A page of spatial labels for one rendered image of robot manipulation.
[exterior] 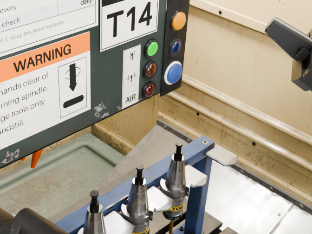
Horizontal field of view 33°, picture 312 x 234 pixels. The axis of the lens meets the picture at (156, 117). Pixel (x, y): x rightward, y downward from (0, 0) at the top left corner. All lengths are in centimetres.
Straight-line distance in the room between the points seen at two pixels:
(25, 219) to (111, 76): 22
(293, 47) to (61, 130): 31
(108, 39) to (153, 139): 129
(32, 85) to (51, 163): 160
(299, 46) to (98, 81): 26
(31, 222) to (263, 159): 110
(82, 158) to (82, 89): 158
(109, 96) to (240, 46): 95
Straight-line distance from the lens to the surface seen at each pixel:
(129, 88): 70
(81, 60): 62
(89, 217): 94
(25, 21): 55
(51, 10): 57
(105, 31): 63
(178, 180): 107
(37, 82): 59
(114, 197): 106
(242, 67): 160
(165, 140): 189
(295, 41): 70
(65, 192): 205
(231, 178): 176
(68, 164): 218
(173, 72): 74
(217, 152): 122
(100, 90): 66
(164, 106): 190
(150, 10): 67
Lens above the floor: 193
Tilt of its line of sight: 33 degrees down
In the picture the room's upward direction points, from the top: 4 degrees clockwise
